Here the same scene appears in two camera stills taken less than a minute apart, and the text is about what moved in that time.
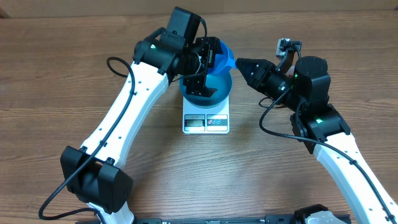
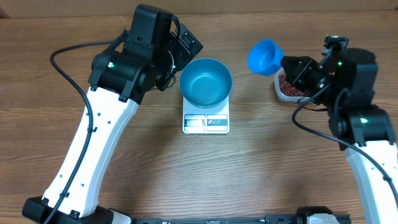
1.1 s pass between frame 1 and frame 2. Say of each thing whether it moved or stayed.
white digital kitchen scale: stayed
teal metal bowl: stayed
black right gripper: moved
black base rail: stayed
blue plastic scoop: moved
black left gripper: moved
